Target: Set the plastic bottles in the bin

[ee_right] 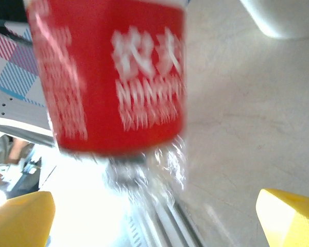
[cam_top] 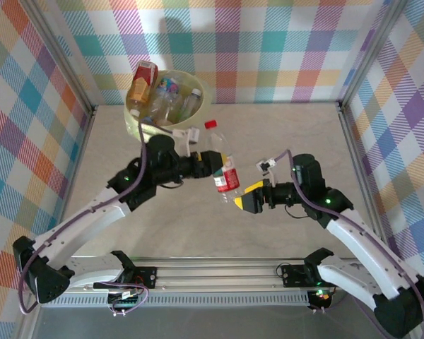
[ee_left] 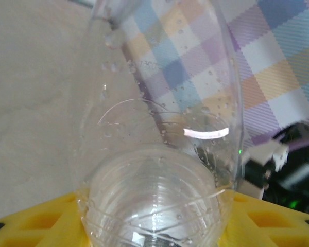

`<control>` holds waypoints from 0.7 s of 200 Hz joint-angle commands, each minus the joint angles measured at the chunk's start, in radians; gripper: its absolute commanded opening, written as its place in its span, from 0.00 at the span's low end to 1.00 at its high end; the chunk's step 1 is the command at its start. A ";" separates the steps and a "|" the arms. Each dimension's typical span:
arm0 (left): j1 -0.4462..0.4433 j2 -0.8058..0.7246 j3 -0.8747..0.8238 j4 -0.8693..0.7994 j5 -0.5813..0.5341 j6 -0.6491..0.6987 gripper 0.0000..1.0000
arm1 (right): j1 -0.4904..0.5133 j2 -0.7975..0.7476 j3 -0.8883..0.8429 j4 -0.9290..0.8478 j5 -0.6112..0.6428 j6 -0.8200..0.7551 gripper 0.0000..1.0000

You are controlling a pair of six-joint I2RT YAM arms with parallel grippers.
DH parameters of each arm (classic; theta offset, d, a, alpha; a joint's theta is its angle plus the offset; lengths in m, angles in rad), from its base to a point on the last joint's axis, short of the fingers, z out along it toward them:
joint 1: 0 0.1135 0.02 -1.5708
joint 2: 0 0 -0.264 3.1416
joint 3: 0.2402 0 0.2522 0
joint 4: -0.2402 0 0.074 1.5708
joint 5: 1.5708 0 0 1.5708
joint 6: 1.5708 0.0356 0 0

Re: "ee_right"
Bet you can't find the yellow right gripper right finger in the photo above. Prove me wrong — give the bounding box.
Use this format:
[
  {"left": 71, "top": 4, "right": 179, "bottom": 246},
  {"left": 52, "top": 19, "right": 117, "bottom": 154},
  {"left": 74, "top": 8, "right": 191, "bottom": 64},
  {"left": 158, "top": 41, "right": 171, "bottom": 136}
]
[{"left": 256, "top": 188, "right": 309, "bottom": 247}]

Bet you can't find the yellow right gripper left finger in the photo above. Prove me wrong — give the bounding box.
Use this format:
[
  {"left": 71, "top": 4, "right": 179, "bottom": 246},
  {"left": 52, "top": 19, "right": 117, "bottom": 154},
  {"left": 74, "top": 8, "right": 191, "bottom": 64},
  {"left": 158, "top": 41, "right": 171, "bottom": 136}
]
[{"left": 0, "top": 190, "right": 56, "bottom": 247}]

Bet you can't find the red teal label clear bottle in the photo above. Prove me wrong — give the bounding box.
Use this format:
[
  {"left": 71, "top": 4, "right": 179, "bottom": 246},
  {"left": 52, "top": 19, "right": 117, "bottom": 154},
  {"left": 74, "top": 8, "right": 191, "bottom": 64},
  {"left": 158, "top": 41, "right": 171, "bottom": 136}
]
[{"left": 24, "top": 0, "right": 190, "bottom": 206}]

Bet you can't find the cream plastic bin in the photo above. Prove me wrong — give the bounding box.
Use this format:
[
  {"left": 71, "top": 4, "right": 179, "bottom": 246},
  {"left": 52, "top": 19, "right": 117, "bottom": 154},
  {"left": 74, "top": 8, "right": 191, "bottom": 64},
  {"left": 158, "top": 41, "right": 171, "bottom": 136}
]
[{"left": 239, "top": 0, "right": 309, "bottom": 40}]

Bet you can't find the person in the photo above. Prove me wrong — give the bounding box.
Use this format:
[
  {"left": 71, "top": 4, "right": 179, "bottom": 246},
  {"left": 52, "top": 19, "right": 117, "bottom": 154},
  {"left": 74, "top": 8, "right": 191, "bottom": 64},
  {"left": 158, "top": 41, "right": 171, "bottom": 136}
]
[{"left": 0, "top": 132, "right": 37, "bottom": 186}]

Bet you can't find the slotted grey cable duct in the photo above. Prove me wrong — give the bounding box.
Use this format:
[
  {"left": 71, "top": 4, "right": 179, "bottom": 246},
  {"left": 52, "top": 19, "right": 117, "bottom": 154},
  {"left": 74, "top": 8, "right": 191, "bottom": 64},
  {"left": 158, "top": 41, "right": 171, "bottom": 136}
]
[{"left": 126, "top": 216, "right": 147, "bottom": 247}]

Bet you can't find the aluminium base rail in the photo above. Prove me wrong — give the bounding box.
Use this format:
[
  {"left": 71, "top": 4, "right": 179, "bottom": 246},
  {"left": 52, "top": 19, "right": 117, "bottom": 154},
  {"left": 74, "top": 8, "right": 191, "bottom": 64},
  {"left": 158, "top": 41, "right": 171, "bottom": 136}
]
[{"left": 102, "top": 164, "right": 207, "bottom": 247}]

